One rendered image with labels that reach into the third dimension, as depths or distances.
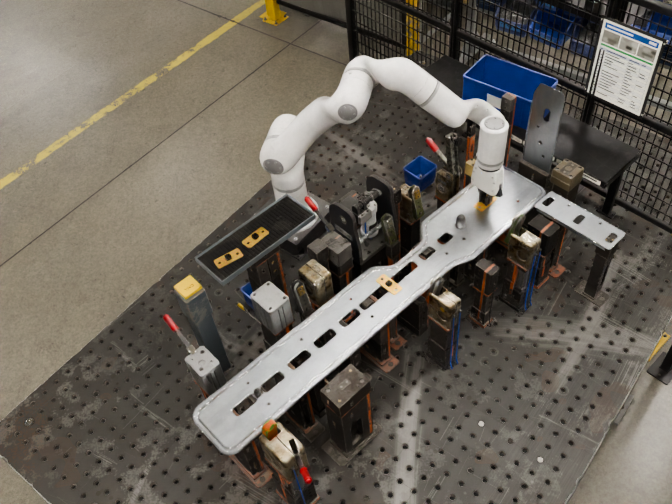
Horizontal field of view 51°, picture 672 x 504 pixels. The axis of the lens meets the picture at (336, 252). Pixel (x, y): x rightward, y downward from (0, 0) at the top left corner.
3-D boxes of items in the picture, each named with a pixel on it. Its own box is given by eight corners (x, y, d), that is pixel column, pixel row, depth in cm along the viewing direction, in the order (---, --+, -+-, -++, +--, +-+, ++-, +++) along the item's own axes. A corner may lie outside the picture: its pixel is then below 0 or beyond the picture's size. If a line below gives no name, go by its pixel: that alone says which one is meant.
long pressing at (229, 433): (234, 468, 184) (233, 465, 183) (185, 413, 196) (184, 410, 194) (550, 192, 239) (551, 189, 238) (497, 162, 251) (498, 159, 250)
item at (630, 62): (641, 120, 236) (666, 40, 213) (583, 93, 248) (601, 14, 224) (644, 117, 237) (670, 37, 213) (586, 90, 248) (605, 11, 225)
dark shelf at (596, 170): (604, 190, 236) (606, 183, 234) (408, 84, 283) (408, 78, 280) (640, 157, 245) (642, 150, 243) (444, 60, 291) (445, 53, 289)
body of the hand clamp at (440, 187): (445, 247, 265) (450, 180, 238) (432, 238, 268) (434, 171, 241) (456, 239, 267) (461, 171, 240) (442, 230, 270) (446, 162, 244)
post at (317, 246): (328, 327, 245) (316, 253, 215) (318, 319, 248) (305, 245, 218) (338, 318, 247) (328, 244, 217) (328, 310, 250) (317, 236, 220)
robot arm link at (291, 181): (267, 190, 251) (257, 142, 232) (282, 154, 262) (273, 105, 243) (299, 195, 249) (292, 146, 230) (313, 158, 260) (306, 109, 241)
